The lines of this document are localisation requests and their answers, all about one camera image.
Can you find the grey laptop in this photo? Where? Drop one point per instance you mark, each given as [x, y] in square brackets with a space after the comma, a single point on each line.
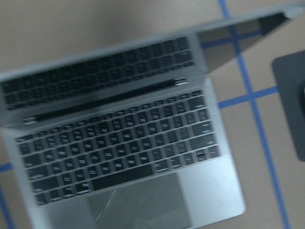
[129, 137]

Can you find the black mouse pad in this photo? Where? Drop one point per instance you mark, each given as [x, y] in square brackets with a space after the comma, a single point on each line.
[289, 72]

